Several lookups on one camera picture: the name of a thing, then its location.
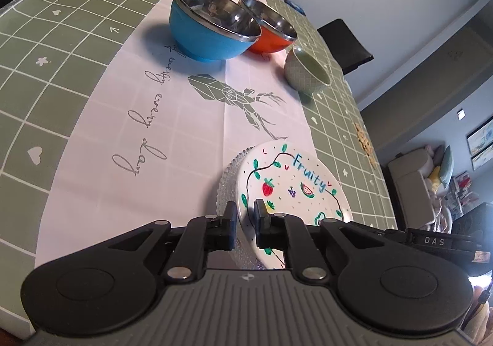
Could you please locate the blue steel bowl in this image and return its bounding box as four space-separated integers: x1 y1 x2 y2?
169 0 263 62

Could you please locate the large clear glass plate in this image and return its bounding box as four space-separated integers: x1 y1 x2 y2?
216 146 270 270

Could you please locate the green checked tablecloth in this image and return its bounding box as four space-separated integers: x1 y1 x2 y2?
0 0 397 273

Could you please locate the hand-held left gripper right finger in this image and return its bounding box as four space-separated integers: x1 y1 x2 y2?
253 200 389 282

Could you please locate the green ceramic bowl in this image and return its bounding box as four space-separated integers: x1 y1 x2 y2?
284 46 332 95

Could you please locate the blue packet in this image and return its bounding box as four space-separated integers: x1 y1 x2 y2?
284 0 307 16

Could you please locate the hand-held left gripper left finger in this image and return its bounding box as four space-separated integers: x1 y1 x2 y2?
96 201 238 282

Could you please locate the pile of melon seeds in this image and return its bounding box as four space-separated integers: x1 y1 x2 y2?
353 122 377 169

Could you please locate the framed wall picture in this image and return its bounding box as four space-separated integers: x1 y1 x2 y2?
466 119 493 171

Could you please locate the blue cushion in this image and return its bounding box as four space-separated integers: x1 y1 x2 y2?
439 145 456 190

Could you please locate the yellow cushion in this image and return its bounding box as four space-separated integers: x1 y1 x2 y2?
428 166 442 193

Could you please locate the orange steel bowl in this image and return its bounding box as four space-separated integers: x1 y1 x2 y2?
238 0 299 54

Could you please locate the beige sofa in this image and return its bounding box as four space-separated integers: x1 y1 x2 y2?
386 146 455 233

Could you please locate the white fruit print plate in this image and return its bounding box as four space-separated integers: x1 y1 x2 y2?
234 140 353 270

